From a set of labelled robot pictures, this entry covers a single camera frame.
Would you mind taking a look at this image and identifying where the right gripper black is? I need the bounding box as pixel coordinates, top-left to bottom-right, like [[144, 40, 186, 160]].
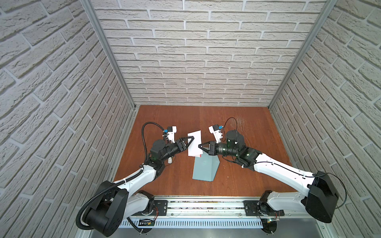
[[199, 141, 239, 159]]

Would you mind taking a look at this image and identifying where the pink white letter card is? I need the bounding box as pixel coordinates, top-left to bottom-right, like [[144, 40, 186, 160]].
[[188, 131, 203, 157]]

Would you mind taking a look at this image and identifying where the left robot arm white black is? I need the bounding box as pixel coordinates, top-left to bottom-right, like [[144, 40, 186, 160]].
[[75, 136, 194, 237]]

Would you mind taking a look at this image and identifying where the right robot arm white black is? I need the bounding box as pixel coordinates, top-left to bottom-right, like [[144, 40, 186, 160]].
[[198, 130, 339, 223]]

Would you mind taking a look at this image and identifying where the small circuit board left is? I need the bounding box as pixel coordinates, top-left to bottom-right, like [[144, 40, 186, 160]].
[[139, 219, 156, 227]]

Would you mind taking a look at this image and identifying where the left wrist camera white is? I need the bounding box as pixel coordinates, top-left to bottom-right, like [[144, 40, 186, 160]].
[[163, 126, 177, 143]]

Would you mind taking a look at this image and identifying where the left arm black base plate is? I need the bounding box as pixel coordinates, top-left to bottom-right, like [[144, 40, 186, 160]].
[[133, 200, 168, 217]]

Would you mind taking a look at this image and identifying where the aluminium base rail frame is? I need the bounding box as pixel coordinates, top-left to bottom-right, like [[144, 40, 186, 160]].
[[118, 196, 328, 233]]

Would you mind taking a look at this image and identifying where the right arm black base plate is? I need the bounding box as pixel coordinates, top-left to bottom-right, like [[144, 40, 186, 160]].
[[243, 200, 285, 217]]

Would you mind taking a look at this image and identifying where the right aluminium corner post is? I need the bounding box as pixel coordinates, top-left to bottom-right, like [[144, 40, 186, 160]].
[[268, 0, 337, 110]]

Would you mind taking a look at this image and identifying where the aluminium corner post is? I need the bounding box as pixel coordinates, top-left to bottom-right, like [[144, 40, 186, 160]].
[[81, 0, 136, 110], [268, 0, 337, 110]]

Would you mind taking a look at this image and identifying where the left aluminium corner post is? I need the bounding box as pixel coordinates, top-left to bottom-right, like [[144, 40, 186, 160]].
[[81, 0, 136, 110]]

